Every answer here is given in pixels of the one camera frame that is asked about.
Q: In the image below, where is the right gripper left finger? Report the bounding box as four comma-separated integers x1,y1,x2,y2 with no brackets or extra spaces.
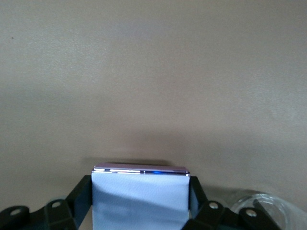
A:
44,175,93,230

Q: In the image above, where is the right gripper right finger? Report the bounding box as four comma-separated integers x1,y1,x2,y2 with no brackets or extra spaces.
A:
184,176,237,230

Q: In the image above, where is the lilac phone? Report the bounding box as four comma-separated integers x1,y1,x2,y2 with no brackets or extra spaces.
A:
91,161,192,230

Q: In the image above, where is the clear plastic cup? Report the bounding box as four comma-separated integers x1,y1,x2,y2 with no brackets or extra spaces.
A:
231,190,293,230

